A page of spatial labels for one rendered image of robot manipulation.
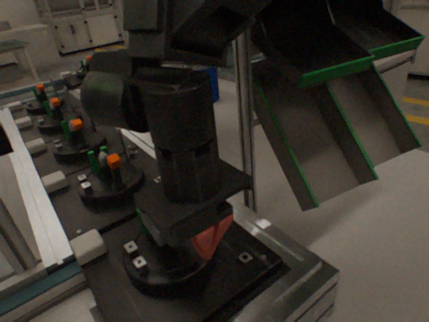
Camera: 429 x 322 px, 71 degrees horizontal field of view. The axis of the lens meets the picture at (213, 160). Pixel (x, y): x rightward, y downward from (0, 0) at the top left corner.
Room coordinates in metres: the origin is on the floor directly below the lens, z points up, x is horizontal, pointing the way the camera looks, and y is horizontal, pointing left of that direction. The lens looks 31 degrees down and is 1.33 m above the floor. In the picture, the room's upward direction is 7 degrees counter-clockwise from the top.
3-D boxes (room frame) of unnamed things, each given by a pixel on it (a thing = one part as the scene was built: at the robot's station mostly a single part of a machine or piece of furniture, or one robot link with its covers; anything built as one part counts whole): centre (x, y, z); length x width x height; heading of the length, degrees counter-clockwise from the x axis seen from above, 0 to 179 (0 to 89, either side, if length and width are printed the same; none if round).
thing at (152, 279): (0.34, 0.08, 0.98); 0.14 x 0.14 x 0.02
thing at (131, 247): (0.32, 0.14, 1.00); 0.02 x 0.01 x 0.02; 33
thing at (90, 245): (0.36, 0.22, 0.97); 0.05 x 0.05 x 0.04; 33
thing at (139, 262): (0.29, 0.12, 1.00); 0.02 x 0.01 x 0.02; 33
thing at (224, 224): (0.24, 0.03, 1.10); 0.07 x 0.07 x 0.09; 33
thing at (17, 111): (1.17, 0.62, 1.01); 0.24 x 0.24 x 0.13; 33
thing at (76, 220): (0.55, 0.22, 1.01); 0.24 x 0.24 x 0.13; 33
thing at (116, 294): (0.34, 0.08, 0.96); 0.24 x 0.24 x 0.02; 33
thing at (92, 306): (0.27, 0.19, 0.95); 0.01 x 0.01 x 0.04; 33
